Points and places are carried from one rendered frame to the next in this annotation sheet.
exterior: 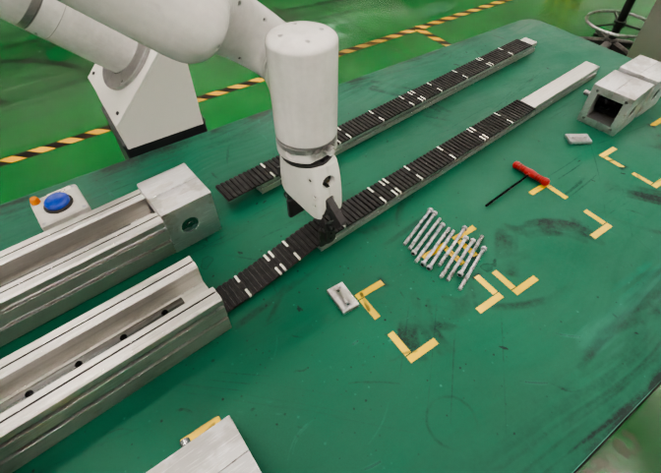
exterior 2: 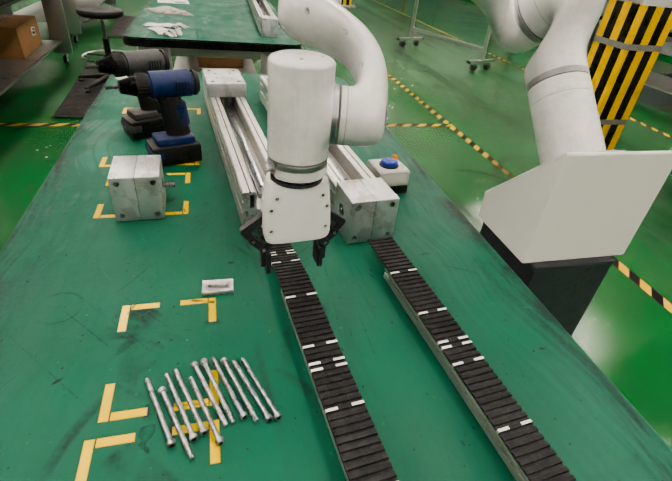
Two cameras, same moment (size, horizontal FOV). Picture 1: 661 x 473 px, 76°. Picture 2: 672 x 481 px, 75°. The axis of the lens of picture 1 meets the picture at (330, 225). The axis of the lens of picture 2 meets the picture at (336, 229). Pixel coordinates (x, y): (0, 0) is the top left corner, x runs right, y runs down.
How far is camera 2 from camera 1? 0.86 m
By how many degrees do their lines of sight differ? 76
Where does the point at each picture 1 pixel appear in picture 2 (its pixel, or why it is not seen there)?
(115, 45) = (547, 147)
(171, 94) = (522, 209)
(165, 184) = (374, 187)
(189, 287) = not seen: hidden behind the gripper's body
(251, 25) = (355, 62)
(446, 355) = (102, 331)
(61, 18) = (537, 100)
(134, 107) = (499, 190)
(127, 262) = not seen: hidden behind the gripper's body
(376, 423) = (107, 269)
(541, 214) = not seen: outside the picture
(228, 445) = (143, 173)
